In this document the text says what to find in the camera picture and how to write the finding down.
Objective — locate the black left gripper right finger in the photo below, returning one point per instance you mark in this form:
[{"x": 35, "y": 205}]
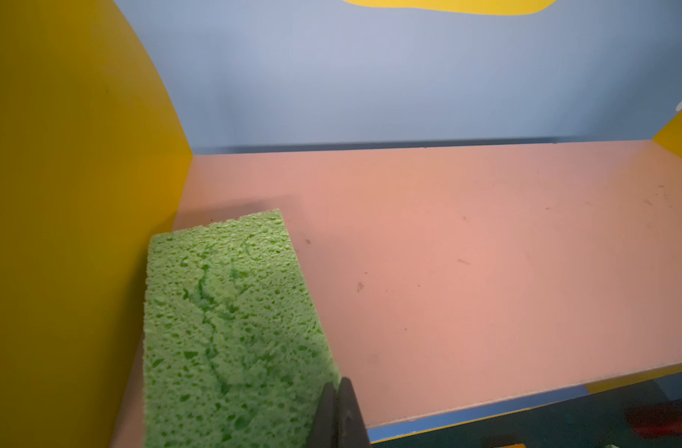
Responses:
[{"x": 350, "y": 427}]

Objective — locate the yellow shelf with coloured boards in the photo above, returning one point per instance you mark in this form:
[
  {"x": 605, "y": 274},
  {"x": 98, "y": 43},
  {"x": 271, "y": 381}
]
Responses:
[{"x": 477, "y": 201}]

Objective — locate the red toy fire extinguisher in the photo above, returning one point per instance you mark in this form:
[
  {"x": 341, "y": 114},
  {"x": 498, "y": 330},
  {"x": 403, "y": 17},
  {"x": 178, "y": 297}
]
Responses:
[{"x": 657, "y": 420}]

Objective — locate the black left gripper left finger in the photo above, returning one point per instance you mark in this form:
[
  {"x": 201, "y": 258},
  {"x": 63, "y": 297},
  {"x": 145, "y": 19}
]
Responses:
[{"x": 323, "y": 432}]

